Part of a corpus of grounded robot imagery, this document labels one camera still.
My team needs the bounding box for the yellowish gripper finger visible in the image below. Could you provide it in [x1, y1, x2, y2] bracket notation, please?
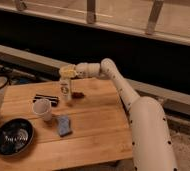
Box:
[59, 65, 76, 79]

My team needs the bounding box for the small white bottle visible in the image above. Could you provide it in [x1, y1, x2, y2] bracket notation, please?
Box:
[60, 78, 72, 102]

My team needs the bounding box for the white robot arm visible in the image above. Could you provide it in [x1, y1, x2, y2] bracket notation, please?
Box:
[59, 58, 179, 171]

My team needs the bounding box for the small dark red object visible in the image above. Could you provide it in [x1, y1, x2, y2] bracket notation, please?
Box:
[72, 92, 85, 99]

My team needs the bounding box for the white plastic cup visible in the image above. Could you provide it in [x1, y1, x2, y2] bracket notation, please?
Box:
[32, 99, 52, 122]

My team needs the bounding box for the black bowl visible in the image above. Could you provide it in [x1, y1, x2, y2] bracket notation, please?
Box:
[0, 118, 34, 156]

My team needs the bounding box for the metal rail bracket middle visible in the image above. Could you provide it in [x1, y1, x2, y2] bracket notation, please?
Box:
[86, 0, 96, 24]

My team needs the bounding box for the metal rail bracket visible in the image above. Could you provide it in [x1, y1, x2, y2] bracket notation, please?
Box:
[145, 0, 164, 35]
[86, 0, 96, 24]

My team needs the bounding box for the metal rail bracket right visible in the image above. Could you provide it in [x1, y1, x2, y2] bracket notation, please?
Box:
[145, 0, 164, 35]

